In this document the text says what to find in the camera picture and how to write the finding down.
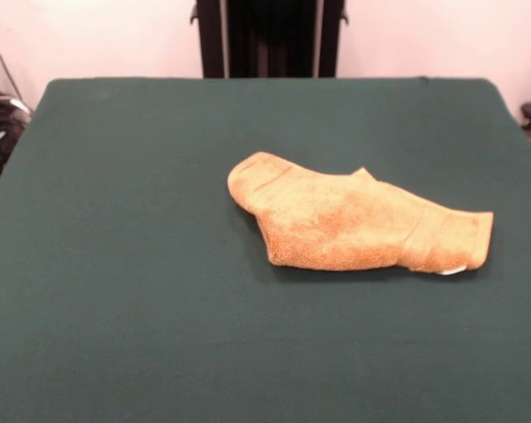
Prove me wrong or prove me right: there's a black equipment with cables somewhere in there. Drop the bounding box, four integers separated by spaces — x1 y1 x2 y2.
0 34 34 182

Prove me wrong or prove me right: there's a tan terry towel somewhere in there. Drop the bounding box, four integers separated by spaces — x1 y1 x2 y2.
227 151 495 277

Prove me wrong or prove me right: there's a dark green table cloth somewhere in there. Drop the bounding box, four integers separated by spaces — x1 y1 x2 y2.
0 78 531 423

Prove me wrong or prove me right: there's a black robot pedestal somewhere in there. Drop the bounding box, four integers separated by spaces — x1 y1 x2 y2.
188 0 350 79

